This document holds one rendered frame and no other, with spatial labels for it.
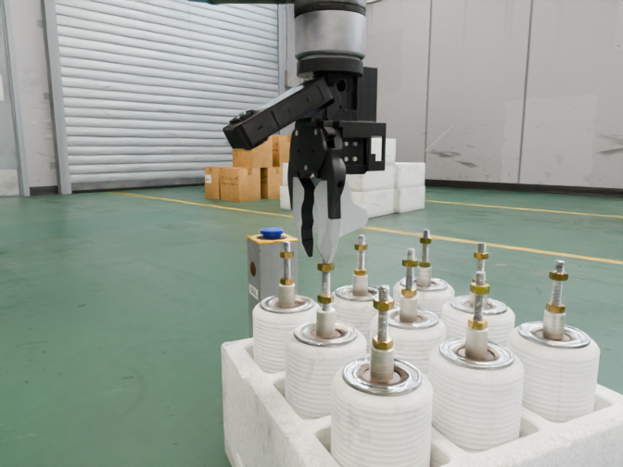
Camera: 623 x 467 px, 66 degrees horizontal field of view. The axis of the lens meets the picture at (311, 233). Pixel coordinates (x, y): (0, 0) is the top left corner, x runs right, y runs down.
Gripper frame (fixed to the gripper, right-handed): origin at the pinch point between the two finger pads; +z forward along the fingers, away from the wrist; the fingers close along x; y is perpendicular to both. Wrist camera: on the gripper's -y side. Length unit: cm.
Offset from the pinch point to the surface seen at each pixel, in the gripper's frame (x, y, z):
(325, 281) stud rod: -0.3, 1.6, 3.9
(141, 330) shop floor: 80, -4, 35
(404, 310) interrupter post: -1.6, 12.5, 9.0
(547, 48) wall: 278, 455, -115
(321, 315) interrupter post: -0.5, 0.8, 7.8
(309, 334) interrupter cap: 0.3, -0.3, 10.2
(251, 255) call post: 29.5, 5.6, 7.0
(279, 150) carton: 368, 186, -10
